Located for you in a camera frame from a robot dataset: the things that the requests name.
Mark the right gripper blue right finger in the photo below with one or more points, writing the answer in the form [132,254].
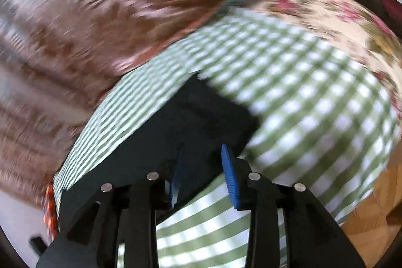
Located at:
[231,173]

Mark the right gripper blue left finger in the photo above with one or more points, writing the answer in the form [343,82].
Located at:
[177,176]

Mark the black pants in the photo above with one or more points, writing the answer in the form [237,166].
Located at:
[191,126]

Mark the green checkered bed sheet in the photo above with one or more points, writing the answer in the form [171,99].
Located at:
[323,119]

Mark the colourful patchwork pillow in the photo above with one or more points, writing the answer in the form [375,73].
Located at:
[50,213]

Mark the floral cream quilt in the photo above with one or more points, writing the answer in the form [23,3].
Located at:
[349,26]

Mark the brown floral curtain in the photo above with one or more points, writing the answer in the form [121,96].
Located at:
[59,58]

